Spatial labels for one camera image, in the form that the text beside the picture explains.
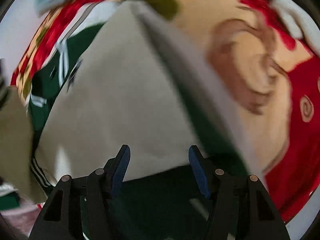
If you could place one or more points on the green white varsity jacket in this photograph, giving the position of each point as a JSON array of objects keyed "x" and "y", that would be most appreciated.
[{"x": 132, "y": 80}]

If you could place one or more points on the red floral blanket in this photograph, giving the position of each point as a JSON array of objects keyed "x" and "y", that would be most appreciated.
[{"x": 267, "y": 53}]

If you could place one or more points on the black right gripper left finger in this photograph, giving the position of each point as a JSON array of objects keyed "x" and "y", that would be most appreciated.
[{"x": 77, "y": 203}]

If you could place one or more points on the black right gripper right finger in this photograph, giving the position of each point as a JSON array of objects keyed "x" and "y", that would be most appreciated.
[{"x": 243, "y": 203}]

